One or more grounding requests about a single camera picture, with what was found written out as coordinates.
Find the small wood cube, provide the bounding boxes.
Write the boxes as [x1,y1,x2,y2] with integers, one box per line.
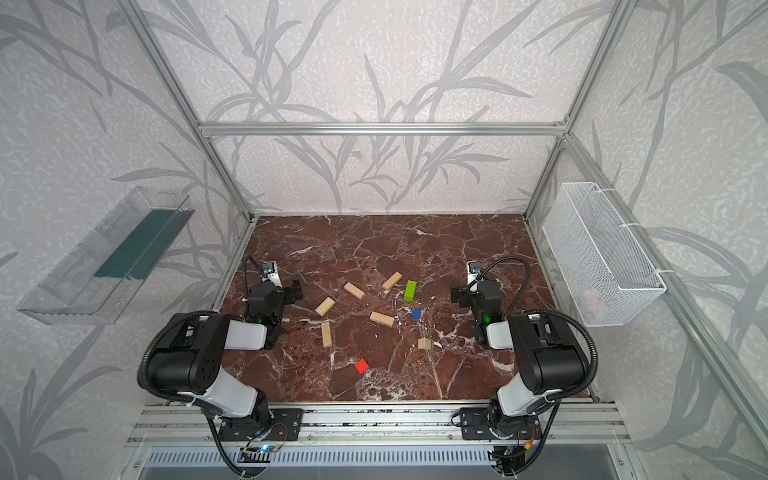
[417,337,433,350]

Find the grooved wood block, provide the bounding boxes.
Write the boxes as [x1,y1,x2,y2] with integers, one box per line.
[315,297,335,317]

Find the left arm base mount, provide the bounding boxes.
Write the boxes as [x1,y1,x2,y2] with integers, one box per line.
[217,408,304,442]

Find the wood block with writing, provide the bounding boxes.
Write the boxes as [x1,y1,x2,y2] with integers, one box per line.
[321,321,333,348]

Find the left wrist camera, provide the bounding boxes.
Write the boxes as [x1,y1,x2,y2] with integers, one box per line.
[260,261,282,288]

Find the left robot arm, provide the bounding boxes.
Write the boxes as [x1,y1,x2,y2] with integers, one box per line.
[137,280,303,430]

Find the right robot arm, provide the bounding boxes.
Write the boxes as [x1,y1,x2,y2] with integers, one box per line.
[450,280,599,425]

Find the white wire basket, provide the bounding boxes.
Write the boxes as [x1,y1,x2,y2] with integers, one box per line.
[543,182,666,327]

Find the clear plastic wall bin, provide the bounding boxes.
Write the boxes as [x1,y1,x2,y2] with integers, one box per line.
[17,187,195,325]

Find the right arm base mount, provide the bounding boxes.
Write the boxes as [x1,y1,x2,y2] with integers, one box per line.
[450,406,541,442]

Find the green block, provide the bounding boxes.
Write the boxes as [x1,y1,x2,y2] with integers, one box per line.
[404,280,417,302]

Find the plain wood block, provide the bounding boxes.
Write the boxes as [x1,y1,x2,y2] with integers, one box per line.
[344,282,366,300]

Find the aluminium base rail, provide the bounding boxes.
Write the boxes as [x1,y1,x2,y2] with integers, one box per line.
[126,399,631,447]

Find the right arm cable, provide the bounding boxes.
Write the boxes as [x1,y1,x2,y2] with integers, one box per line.
[473,256,600,397]

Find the red block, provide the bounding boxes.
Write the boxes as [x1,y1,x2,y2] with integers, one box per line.
[355,359,369,375]

